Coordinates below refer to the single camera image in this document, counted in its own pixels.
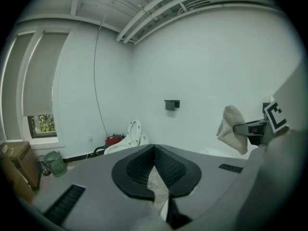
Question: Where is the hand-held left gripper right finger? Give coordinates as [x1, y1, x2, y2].
[154, 143, 248, 230]

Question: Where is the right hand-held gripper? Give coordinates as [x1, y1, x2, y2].
[232, 101, 288, 146]

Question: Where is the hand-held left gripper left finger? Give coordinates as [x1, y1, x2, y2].
[31, 143, 169, 231]

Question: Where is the beige towel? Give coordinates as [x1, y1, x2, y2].
[216, 104, 248, 155]

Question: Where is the egg-shaped white toilet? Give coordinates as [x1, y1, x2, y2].
[103, 118, 150, 155]

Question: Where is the green plastic basket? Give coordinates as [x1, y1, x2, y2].
[43, 150, 67, 178]

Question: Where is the red vacuum cleaner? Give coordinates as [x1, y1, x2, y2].
[105, 133, 126, 148]

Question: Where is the closed brown cardboard box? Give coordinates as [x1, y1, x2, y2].
[0, 141, 41, 191]

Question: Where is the dark framed window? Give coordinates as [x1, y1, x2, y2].
[27, 114, 58, 139]

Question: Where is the grey roller blind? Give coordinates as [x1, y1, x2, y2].
[23, 32, 69, 117]
[1, 34, 34, 141]

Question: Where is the white ceiling pipe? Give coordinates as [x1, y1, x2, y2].
[116, 0, 193, 42]
[123, 0, 265, 44]

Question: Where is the black wall paper holder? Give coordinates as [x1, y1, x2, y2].
[164, 99, 180, 111]

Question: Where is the grey hanging wall cable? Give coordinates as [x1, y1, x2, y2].
[93, 13, 109, 136]

